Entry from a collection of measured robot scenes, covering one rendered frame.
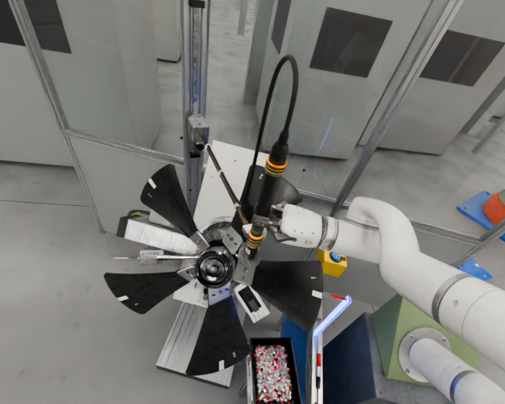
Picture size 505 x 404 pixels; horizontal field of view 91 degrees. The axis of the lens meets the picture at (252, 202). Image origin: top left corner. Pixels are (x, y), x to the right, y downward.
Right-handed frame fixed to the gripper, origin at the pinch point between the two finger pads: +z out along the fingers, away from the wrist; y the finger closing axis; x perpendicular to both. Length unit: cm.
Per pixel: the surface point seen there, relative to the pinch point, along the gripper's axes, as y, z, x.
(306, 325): -10.6, -22.6, -30.0
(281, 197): 13.3, -4.9, -3.9
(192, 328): 15, 21, -140
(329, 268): 21, -36, -42
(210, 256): -2.4, 11.3, -20.9
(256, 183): 19.5, 3.9, -6.5
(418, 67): 71, -43, 28
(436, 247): 70, -110, -58
